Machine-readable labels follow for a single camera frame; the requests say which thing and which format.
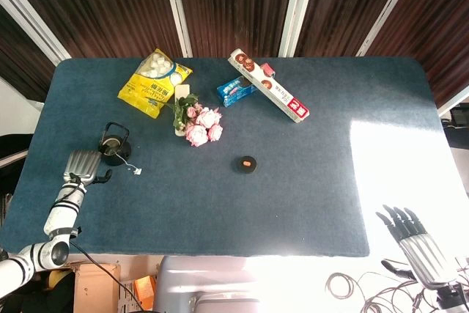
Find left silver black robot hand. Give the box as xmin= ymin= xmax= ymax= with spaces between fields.
xmin=62 ymin=150 xmax=113 ymax=185

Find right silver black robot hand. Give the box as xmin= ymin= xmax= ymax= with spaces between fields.
xmin=375 ymin=204 xmax=459 ymax=288

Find white tea bag with string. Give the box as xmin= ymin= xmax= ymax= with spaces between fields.
xmin=115 ymin=150 xmax=143 ymax=176

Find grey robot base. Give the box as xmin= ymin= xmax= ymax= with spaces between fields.
xmin=153 ymin=256 xmax=265 ymax=313

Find black teapot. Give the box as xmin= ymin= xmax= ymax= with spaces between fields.
xmin=97 ymin=121 xmax=132 ymax=166

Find yellow snack bag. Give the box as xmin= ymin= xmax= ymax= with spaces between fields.
xmin=117 ymin=48 xmax=194 ymax=119

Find black round puck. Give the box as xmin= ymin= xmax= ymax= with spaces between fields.
xmin=234 ymin=155 xmax=257 ymax=174

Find cardboard box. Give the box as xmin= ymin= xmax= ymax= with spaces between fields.
xmin=73 ymin=262 xmax=122 ymax=313

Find beige rectangular box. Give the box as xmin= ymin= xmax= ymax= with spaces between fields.
xmin=174 ymin=84 xmax=191 ymax=137

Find pink rose bouquet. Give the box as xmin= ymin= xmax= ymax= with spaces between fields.
xmin=166 ymin=92 xmax=224 ymax=148

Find orange packet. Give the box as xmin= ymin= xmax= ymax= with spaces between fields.
xmin=133 ymin=275 xmax=157 ymax=310

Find blue tablecloth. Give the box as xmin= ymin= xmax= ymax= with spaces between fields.
xmin=0 ymin=56 xmax=450 ymax=258

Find dark brown curtain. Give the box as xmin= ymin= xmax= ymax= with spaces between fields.
xmin=0 ymin=0 xmax=469 ymax=108

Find blue cookie box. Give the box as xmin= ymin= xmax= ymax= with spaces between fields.
xmin=216 ymin=76 xmax=257 ymax=108

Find long white cookie box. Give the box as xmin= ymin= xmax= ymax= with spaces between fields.
xmin=227 ymin=48 xmax=311 ymax=125

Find tangled dark cables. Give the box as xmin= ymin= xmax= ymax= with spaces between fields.
xmin=325 ymin=271 xmax=440 ymax=313

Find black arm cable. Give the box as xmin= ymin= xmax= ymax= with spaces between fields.
xmin=69 ymin=241 xmax=147 ymax=313

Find white metal frame post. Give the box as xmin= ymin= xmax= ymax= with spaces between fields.
xmin=160 ymin=0 xmax=193 ymax=58
xmin=0 ymin=0 xmax=73 ymax=67
xmin=278 ymin=0 xmax=320 ymax=58
xmin=355 ymin=0 xmax=422 ymax=57

